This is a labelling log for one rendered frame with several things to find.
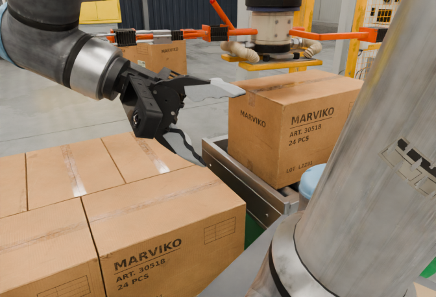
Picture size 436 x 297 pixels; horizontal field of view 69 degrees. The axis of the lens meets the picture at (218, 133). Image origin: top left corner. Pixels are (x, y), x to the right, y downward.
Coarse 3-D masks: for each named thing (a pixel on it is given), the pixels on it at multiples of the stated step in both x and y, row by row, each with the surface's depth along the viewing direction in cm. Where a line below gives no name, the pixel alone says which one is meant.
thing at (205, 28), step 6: (222, 24) 126; (204, 30) 123; (210, 30) 119; (216, 30) 119; (222, 30) 120; (228, 30) 121; (210, 36) 120; (216, 36) 120; (222, 36) 121; (228, 36) 122
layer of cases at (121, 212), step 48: (96, 144) 184; (144, 144) 184; (0, 192) 139; (48, 192) 139; (96, 192) 140; (144, 192) 139; (192, 192) 139; (0, 240) 112; (48, 240) 112; (96, 240) 112; (144, 240) 112; (192, 240) 124; (240, 240) 139; (0, 288) 94; (48, 288) 100; (96, 288) 109; (144, 288) 120; (192, 288) 134
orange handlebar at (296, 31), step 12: (108, 36) 109; (144, 36) 112; (192, 36) 119; (204, 36) 121; (300, 36) 119; (312, 36) 113; (324, 36) 111; (336, 36) 112; (348, 36) 114; (360, 36) 116
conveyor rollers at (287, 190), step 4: (252, 172) 161; (268, 184) 151; (292, 184) 149; (296, 184) 147; (280, 188) 143; (284, 188) 142; (288, 188) 141; (296, 188) 147; (280, 192) 143; (284, 192) 141; (288, 192) 139; (292, 192) 138; (296, 192) 139; (284, 196) 142
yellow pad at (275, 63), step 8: (264, 56) 124; (296, 56) 129; (304, 56) 135; (240, 64) 125; (248, 64) 122; (256, 64) 121; (264, 64) 122; (272, 64) 122; (280, 64) 123; (288, 64) 124; (296, 64) 126; (304, 64) 127; (312, 64) 128; (320, 64) 130
